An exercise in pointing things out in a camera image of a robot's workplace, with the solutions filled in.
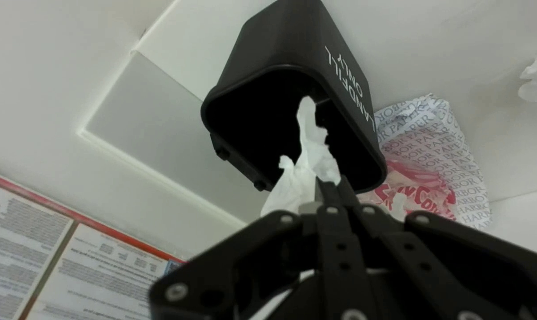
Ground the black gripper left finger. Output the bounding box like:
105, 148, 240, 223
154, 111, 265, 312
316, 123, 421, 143
147, 180, 345, 320

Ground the gray rectangular wall panel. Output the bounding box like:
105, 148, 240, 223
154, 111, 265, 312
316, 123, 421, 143
78, 50, 265, 230

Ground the long white tissue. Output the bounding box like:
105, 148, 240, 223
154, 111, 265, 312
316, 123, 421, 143
257, 95, 343, 219

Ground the red-bordered printed wall poster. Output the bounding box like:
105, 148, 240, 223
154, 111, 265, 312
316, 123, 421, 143
0, 168, 185, 320

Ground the red and white plastic bag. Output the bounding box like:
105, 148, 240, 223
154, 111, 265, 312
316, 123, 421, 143
355, 93, 492, 230

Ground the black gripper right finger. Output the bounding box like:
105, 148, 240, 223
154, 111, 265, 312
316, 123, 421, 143
337, 184, 537, 320

